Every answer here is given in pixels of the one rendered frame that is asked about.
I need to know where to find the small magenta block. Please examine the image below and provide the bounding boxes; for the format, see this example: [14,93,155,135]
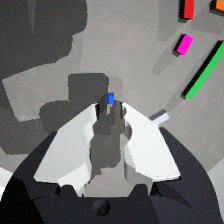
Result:
[173,34,193,55]

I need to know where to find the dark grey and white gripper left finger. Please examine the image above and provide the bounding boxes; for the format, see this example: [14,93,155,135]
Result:
[0,103,100,224]

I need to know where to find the red rod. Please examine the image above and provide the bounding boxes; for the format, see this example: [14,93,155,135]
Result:
[180,0,194,20]

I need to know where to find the grey rod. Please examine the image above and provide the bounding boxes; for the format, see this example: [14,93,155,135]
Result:
[148,109,169,125]

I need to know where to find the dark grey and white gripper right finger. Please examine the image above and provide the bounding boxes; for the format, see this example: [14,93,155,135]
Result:
[120,102,224,224]

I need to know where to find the small blue block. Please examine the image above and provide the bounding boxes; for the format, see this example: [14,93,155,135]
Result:
[105,93,114,104]

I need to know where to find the green rod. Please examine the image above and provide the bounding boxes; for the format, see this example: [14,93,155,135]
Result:
[182,40,224,100]

